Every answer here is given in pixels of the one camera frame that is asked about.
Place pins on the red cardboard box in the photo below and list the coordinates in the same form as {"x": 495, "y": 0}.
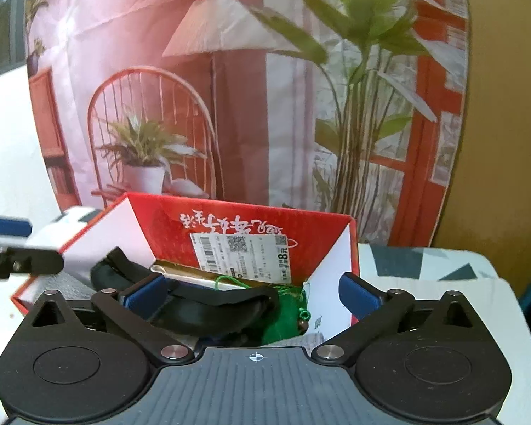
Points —
{"x": 168, "y": 225}

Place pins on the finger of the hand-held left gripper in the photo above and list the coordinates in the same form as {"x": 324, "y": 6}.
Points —
{"x": 6, "y": 228}
{"x": 35, "y": 262}

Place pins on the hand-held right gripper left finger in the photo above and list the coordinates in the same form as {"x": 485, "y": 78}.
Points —
{"x": 148, "y": 294}

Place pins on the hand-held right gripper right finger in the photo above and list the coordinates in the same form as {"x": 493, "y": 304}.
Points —
{"x": 358, "y": 294}

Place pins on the geometric print tablecloth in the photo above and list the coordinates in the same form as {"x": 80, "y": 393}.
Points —
{"x": 425, "y": 261}

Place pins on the printed backdrop poster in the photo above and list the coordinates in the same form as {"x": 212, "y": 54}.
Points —
{"x": 256, "y": 97}

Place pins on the black eye mask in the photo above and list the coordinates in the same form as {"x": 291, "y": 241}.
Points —
{"x": 230, "y": 307}

